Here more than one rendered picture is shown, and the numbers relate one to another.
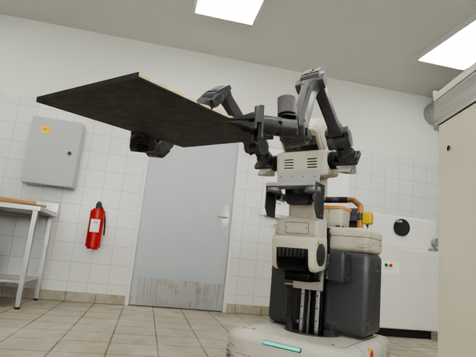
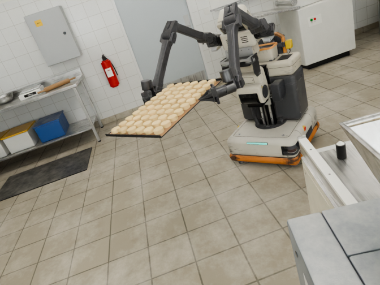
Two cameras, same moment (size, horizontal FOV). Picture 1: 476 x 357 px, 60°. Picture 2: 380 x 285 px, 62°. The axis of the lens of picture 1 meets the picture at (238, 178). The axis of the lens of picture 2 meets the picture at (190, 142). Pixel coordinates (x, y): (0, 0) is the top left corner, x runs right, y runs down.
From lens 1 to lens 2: 1.00 m
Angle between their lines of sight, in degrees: 36
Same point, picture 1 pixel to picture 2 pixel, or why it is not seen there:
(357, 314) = (293, 109)
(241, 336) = (234, 142)
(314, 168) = (247, 42)
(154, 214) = (140, 45)
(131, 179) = (113, 28)
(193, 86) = not seen: outside the picture
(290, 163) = not seen: hidden behind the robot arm
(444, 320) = not seen: hidden behind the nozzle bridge
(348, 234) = (278, 67)
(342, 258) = (277, 88)
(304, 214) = (249, 70)
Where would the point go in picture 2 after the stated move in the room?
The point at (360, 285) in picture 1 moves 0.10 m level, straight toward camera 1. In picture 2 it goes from (292, 93) to (291, 98)
